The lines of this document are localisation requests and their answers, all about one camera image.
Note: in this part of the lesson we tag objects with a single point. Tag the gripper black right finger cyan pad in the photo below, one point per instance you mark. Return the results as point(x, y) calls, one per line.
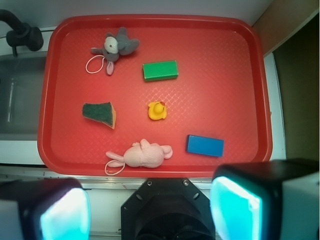
point(274, 200)

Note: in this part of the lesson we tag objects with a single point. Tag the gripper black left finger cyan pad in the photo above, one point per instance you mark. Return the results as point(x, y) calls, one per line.
point(47, 209)

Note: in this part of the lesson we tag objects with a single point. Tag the green and orange sponge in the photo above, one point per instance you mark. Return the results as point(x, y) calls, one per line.
point(100, 112)

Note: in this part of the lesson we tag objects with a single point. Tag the blue rectangular block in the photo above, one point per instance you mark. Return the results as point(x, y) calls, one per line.
point(204, 146)

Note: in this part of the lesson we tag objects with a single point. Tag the pink plush mouse toy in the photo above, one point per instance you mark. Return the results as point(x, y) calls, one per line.
point(140, 154)

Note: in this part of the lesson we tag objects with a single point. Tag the grey metal sink basin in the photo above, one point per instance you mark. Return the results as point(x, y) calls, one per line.
point(21, 84)

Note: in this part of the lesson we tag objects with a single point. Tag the yellow rubber duck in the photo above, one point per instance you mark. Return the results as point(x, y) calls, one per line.
point(157, 110)

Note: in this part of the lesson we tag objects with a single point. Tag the red plastic tray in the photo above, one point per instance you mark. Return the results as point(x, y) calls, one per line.
point(220, 93)

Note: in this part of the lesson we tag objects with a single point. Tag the green rectangular block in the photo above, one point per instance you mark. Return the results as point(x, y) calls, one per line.
point(158, 71)

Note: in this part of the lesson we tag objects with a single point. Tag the grey plush mouse toy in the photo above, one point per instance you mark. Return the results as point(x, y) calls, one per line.
point(113, 47)

